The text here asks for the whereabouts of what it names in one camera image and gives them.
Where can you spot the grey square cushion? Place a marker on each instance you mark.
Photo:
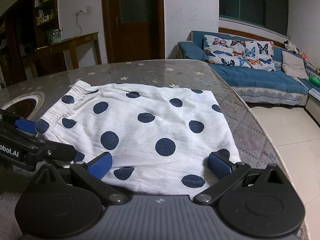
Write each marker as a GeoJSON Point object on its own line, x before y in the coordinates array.
{"type": "Point", "coordinates": [293, 65]}

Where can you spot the white wall socket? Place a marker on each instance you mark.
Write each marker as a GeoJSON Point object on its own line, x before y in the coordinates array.
{"type": "Point", "coordinates": [81, 11]}

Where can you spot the white navy polka dot pants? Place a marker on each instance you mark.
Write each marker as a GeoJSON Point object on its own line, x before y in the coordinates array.
{"type": "Point", "coordinates": [158, 140]}

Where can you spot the green toy on sofa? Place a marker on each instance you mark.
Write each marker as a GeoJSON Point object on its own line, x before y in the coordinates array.
{"type": "Point", "coordinates": [315, 81]}

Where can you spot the black white plush toy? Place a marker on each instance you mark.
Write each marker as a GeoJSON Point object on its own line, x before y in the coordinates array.
{"type": "Point", "coordinates": [290, 47]}

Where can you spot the round black induction cooktop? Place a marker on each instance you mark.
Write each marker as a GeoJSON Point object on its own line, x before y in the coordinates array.
{"type": "Point", "coordinates": [22, 108]}

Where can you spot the blue sofa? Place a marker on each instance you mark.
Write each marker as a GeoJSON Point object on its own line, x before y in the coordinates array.
{"type": "Point", "coordinates": [259, 86]}

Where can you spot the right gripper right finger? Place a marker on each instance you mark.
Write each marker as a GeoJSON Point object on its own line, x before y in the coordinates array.
{"type": "Point", "coordinates": [230, 176]}

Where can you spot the brown wooden side table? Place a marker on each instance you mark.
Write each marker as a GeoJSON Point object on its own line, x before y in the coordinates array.
{"type": "Point", "coordinates": [50, 60]}

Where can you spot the dark green window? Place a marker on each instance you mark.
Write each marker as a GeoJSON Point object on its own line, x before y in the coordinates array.
{"type": "Point", "coordinates": [270, 14]}

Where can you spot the clear glass kettle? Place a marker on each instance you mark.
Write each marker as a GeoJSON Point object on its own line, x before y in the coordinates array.
{"type": "Point", "coordinates": [55, 36]}

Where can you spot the dark shelving unit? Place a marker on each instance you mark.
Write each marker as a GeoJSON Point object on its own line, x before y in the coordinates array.
{"type": "Point", "coordinates": [25, 26]}

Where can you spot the dark wooden door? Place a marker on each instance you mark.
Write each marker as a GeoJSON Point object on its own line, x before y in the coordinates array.
{"type": "Point", "coordinates": [134, 30]}

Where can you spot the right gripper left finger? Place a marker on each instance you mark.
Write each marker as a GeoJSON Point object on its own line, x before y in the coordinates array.
{"type": "Point", "coordinates": [89, 175]}

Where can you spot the butterfly print pillow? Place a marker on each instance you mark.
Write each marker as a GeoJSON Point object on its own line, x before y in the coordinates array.
{"type": "Point", "coordinates": [237, 53]}

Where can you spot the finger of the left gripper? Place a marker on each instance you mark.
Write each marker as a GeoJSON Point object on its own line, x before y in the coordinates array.
{"type": "Point", "coordinates": [26, 126]}

